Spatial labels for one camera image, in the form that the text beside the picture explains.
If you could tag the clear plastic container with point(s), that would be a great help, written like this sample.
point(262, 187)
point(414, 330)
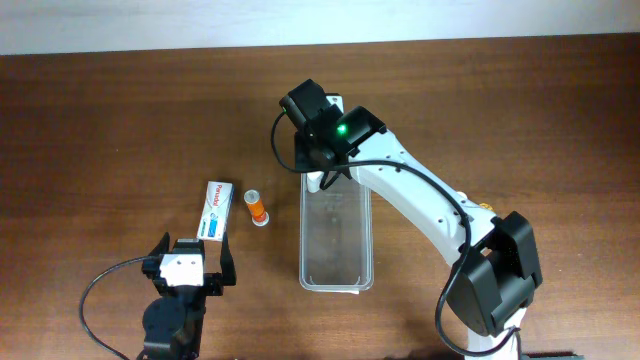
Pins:
point(336, 240)

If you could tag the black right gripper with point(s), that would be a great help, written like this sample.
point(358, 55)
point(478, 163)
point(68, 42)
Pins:
point(307, 160)

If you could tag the orange tablet tube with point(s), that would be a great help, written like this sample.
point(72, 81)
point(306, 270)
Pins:
point(259, 215)

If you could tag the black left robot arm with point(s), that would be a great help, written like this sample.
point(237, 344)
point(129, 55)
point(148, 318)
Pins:
point(173, 323)

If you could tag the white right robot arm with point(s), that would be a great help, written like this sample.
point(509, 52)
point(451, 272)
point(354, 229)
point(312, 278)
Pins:
point(494, 261)

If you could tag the white Panadol box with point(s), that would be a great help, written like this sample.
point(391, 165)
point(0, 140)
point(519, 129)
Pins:
point(216, 211)

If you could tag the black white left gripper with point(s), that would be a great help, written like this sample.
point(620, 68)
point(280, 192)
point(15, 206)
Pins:
point(215, 283)

